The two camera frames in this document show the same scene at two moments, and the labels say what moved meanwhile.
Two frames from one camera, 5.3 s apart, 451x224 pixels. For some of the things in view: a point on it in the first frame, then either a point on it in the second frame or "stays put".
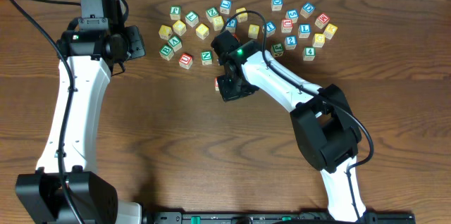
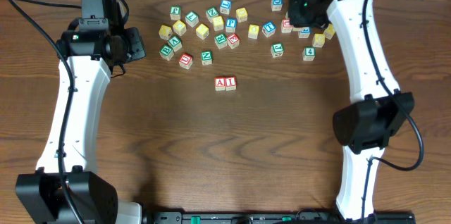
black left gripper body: [132, 44] stays put
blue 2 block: [290, 42] -> [297, 29]
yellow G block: [318, 40] stays put
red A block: [216, 84] stays put
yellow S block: [218, 22] stays put
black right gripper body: [231, 89] -> [302, 13]
